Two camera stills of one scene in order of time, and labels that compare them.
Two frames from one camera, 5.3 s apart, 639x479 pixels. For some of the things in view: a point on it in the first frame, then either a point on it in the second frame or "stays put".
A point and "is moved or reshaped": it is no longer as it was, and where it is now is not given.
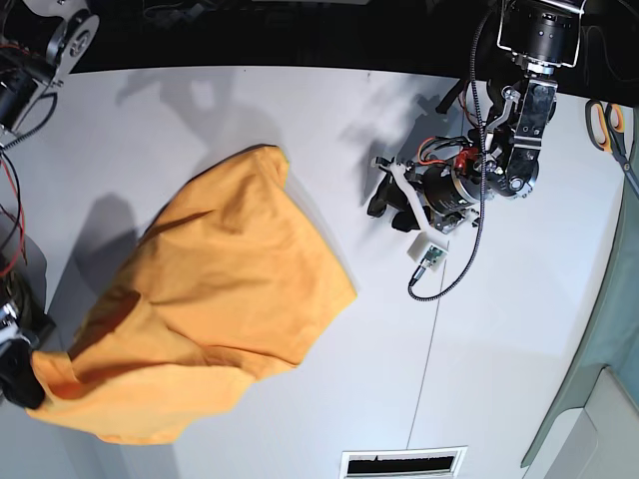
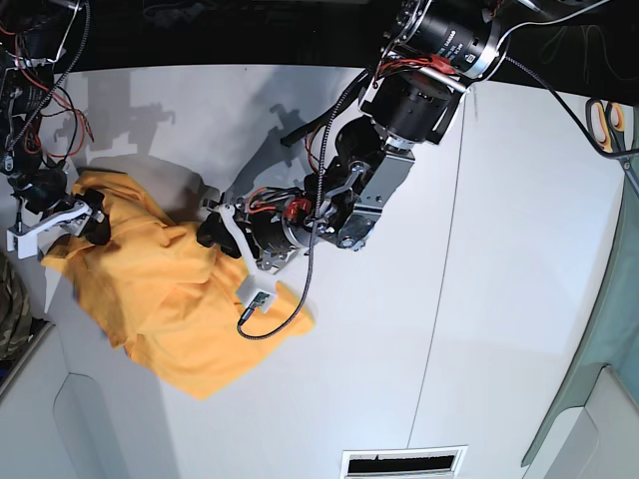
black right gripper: [449, 194] -> [271, 223]
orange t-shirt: [233, 280] is moved or reshaped
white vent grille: [415, 463] stays put
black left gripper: [19, 381] -> [44, 194]
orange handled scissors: [605, 125] stays put
